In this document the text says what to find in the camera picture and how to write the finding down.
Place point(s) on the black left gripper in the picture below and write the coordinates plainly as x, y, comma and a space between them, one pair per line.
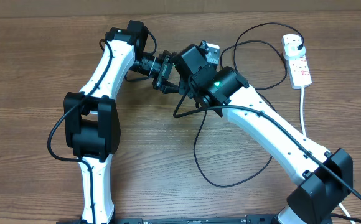
164, 73

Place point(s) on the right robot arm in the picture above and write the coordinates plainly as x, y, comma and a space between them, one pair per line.
323, 179

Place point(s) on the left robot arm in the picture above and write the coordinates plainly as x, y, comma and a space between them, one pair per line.
92, 127

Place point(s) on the white charger plug adapter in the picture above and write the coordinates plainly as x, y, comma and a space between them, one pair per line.
292, 52

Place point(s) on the white power strip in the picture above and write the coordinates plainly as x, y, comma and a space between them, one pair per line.
298, 69

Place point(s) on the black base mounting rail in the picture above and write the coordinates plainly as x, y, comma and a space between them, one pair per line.
248, 219

